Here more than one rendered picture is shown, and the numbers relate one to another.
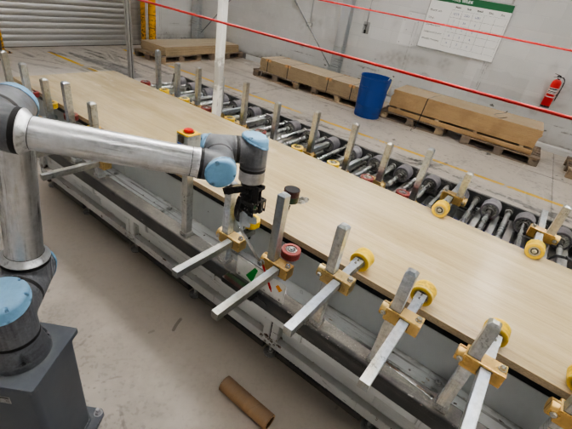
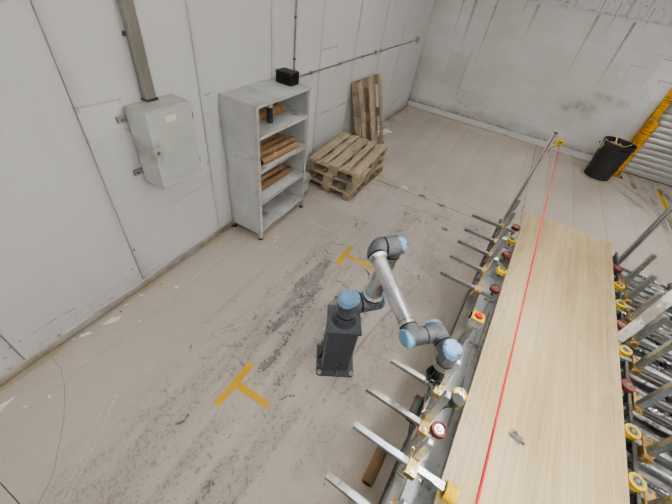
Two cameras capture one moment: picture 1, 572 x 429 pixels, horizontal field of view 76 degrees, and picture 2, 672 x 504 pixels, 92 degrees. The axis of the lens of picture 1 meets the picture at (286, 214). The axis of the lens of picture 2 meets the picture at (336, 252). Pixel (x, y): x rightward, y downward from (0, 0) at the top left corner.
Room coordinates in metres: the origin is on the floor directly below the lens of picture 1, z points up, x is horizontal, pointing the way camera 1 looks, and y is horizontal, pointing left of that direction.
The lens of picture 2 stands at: (0.44, -0.67, 2.62)
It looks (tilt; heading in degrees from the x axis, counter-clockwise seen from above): 42 degrees down; 84
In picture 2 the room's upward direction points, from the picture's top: 10 degrees clockwise
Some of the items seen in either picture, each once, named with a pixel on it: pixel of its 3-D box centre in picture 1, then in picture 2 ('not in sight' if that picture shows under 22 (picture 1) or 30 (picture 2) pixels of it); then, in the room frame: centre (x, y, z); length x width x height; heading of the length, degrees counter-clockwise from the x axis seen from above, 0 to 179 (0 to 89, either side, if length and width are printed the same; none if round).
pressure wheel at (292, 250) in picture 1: (288, 259); (436, 432); (1.18, -0.05, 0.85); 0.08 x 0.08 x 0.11
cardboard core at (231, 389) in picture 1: (246, 402); (376, 462); (1.05, 0.02, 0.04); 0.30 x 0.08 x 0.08; 59
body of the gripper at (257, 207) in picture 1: (250, 197); (436, 373); (1.13, 0.13, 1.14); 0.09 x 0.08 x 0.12; 58
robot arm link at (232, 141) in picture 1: (219, 149); (435, 333); (1.09, 0.25, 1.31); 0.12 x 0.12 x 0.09; 18
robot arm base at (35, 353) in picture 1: (16, 341); (345, 315); (0.74, 0.80, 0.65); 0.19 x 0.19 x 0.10
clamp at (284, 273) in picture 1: (277, 265); (426, 423); (1.14, 0.00, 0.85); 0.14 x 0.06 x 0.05; 59
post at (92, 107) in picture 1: (96, 145); (483, 279); (1.80, 1.09, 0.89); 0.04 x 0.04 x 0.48; 59
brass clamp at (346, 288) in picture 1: (334, 277); (413, 462); (1.01, -0.21, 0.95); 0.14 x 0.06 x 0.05; 59
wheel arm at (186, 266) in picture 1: (217, 249); (423, 379); (1.18, 0.25, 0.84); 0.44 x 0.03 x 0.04; 149
